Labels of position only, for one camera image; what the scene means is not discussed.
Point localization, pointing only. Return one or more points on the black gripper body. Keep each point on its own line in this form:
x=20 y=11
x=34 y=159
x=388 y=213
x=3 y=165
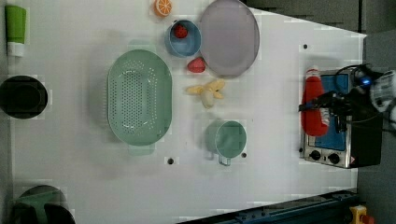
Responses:
x=347 y=108

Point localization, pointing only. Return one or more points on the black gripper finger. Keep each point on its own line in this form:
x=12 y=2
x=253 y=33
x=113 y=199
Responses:
x=308 y=106

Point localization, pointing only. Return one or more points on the red plush ketchup bottle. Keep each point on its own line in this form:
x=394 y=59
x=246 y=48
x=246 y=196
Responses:
x=315 y=120

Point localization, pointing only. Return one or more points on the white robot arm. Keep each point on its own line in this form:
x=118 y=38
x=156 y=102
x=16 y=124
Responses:
x=372 y=96

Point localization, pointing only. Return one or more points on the grey round plate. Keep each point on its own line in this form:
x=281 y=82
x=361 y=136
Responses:
x=230 y=37

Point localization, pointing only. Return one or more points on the silver toaster oven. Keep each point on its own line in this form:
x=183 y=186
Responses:
x=356 y=147

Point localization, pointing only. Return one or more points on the green mug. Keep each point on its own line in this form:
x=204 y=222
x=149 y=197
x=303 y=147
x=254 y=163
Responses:
x=225 y=138

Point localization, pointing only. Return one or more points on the yellow peeled banana toy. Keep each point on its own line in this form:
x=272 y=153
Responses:
x=208 y=92

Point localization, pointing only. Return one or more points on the yellow red emergency button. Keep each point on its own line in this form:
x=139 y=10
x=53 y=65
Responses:
x=360 y=216

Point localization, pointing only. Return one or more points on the pink strawberry toy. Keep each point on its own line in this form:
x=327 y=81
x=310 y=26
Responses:
x=197 y=65

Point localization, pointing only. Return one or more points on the blue bowl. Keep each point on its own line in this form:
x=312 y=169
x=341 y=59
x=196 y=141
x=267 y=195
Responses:
x=185 y=47

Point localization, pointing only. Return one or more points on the red strawberry in bowl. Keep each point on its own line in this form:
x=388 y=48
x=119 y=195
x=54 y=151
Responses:
x=180 y=31

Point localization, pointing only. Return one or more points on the green colander basket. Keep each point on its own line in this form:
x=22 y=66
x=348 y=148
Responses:
x=139 y=98

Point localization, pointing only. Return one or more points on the orange slice toy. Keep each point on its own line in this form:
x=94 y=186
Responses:
x=162 y=8

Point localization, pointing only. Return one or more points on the black round container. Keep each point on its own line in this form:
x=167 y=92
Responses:
x=23 y=97

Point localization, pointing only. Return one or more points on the black bin with green item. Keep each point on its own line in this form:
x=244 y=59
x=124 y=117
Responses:
x=42 y=204

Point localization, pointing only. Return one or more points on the green white tube bottle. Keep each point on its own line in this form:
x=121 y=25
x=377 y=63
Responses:
x=15 y=30

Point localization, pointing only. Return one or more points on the blue metal frame rail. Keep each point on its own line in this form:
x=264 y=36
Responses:
x=329 y=208

